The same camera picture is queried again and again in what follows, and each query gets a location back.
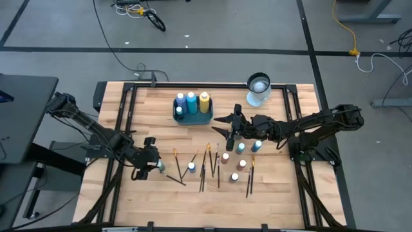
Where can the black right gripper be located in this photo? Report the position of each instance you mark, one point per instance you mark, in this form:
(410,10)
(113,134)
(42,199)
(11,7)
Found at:
(239,127)

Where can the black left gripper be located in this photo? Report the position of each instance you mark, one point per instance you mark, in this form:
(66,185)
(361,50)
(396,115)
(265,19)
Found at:
(149,158)

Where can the small green paint bottle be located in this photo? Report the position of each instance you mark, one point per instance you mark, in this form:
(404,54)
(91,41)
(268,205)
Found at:
(179,111)
(161,165)

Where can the small teal paint bottle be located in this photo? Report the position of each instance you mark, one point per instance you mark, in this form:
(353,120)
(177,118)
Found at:
(240,147)

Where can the large yellow paint bottle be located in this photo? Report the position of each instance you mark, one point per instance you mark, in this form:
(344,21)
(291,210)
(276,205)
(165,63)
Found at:
(204,104)

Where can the small red paint bottle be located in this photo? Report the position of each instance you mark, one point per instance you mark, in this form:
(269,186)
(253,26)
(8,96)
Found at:
(241,164)
(225,158)

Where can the small cobalt blue paint bottle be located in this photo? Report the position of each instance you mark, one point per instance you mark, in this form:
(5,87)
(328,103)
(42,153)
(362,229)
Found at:
(191,166)

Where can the small light blue paint bottle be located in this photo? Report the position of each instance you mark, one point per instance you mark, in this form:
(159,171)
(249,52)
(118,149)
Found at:
(256,145)

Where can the large teal paint bottle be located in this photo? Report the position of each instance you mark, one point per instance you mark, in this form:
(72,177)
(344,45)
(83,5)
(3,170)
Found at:
(192,104)

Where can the large purple paint bottle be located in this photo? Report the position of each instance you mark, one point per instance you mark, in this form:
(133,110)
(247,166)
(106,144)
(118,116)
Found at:
(181,103)

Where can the small black paint bottle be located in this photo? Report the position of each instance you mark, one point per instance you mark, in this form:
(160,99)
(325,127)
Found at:
(234,177)

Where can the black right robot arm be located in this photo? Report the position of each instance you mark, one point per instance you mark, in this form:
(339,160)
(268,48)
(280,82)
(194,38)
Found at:
(315,124)

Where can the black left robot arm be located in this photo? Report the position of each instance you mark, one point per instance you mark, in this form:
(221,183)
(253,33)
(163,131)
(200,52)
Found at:
(96,129)

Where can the blue-grey plastic bin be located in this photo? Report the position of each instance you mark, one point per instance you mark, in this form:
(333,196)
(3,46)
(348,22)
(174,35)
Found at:
(196,120)

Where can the black side desk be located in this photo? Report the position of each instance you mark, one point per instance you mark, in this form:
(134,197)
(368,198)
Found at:
(25,112)

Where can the grey desk foot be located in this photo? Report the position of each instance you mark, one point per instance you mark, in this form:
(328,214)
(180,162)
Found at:
(392,102)

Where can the grey desk leg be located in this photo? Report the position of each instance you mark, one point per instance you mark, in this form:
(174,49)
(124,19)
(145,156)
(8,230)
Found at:
(370,18)

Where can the black table frame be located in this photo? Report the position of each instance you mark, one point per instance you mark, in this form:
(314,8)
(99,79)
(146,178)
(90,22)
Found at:
(193,85)

